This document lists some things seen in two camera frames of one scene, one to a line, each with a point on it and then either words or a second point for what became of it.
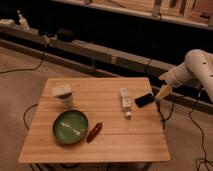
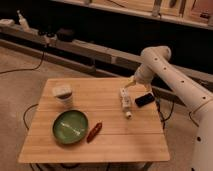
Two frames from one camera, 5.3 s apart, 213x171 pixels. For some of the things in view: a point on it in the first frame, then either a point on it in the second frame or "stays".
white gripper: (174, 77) to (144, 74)
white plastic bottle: (125, 97) stays
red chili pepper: (92, 135) stays
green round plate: (70, 127) stays
